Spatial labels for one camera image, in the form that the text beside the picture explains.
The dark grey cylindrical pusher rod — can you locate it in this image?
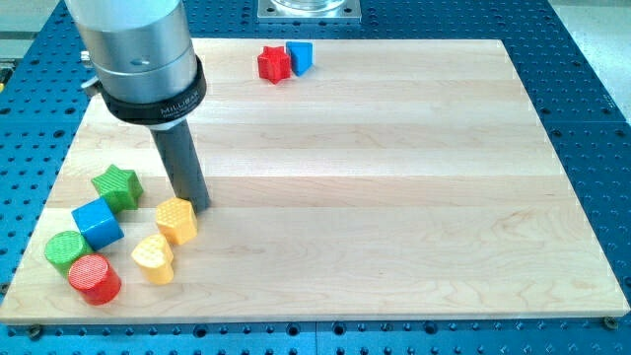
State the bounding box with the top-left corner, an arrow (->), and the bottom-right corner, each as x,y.
150,118 -> 211,213

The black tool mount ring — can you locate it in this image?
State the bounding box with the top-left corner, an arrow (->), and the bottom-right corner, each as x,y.
81,56 -> 207,126

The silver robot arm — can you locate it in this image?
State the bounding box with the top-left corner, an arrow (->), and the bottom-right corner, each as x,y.
65,0 -> 211,212

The green star block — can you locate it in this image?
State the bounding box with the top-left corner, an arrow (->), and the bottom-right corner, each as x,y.
92,165 -> 144,214

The red star block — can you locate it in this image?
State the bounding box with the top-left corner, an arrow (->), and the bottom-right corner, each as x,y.
257,46 -> 292,85

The blue triangle block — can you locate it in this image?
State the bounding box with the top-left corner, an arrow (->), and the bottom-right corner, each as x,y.
286,41 -> 314,76

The yellow hexagon block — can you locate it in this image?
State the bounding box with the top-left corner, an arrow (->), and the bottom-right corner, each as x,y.
156,197 -> 198,246

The blue cube block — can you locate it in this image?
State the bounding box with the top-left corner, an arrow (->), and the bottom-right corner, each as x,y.
71,198 -> 124,250

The yellow heart block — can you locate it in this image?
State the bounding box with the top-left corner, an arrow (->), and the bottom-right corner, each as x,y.
131,234 -> 175,285

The green cylinder block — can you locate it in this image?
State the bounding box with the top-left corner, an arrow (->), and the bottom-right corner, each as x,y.
44,231 -> 93,278

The red cylinder block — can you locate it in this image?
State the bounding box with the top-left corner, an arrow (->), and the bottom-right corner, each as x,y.
67,253 -> 121,306

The light wooden board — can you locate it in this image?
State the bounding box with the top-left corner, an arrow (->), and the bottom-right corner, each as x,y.
1,38 -> 629,324

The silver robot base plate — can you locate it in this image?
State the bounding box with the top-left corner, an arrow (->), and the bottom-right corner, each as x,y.
256,0 -> 362,24

